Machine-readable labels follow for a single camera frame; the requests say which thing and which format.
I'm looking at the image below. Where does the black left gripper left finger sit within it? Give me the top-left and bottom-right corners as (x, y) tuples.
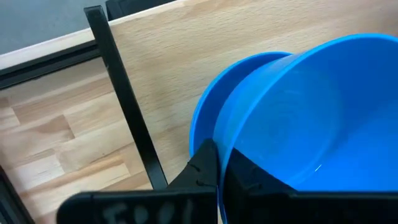
(57, 139), (219, 224)

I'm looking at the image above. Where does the black aluminium frame rail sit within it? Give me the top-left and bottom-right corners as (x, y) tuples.
(0, 0), (177, 91)

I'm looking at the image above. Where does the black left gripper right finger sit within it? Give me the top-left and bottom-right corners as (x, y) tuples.
(223, 148), (398, 224)

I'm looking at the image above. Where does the black metal frame bar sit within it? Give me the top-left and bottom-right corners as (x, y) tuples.
(0, 166), (35, 224)

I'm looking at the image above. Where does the blue plastic bowl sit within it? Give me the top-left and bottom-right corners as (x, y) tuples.
(188, 51), (294, 159)
(212, 33), (398, 224)

